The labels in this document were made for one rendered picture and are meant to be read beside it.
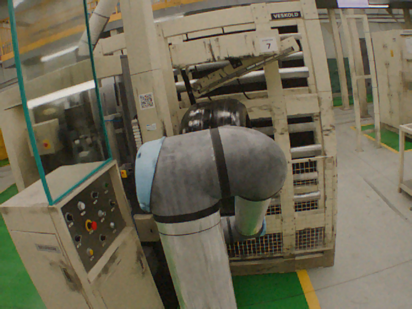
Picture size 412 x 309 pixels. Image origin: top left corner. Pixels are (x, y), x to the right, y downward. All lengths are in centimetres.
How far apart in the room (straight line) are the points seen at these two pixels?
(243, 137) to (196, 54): 127
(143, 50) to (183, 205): 115
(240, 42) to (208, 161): 127
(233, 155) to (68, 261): 96
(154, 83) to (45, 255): 95
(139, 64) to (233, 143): 112
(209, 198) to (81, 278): 92
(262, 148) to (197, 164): 11
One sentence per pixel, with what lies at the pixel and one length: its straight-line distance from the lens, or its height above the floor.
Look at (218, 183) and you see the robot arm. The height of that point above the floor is 145.
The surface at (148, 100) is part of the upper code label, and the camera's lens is 157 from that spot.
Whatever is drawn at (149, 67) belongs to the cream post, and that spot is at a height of 167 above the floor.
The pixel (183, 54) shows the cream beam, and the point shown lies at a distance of 177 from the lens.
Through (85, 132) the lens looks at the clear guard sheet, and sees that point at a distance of 143.
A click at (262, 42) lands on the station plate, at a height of 171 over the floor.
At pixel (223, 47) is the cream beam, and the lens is 172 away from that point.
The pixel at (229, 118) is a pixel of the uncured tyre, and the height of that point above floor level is 138.
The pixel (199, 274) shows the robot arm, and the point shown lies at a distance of 55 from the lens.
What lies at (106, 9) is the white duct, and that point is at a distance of 202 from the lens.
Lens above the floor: 163
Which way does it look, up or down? 16 degrees down
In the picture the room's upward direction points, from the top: 10 degrees counter-clockwise
